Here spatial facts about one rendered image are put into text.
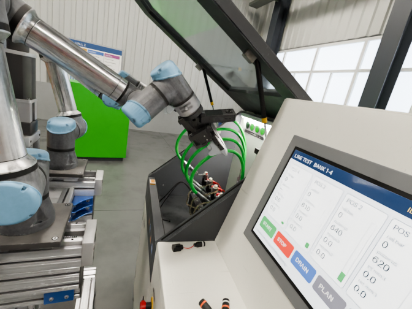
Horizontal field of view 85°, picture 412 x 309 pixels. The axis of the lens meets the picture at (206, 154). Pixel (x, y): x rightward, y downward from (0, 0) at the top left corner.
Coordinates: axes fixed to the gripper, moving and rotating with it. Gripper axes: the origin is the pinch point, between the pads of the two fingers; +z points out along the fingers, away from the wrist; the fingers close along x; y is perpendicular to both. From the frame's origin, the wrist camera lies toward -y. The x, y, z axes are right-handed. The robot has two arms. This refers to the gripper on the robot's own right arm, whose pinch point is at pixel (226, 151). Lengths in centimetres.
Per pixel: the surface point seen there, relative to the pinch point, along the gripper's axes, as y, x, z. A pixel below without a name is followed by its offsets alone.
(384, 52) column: -249, -306, 192
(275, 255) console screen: -2.1, 34.3, 11.5
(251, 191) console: -1.6, 11.1, 11.7
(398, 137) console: -34.5, 31.2, -7.6
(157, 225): 41.3, 4.0, 15.1
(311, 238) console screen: -12.2, 36.4, 5.5
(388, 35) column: -265, -318, 174
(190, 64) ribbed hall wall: 74, -693, 134
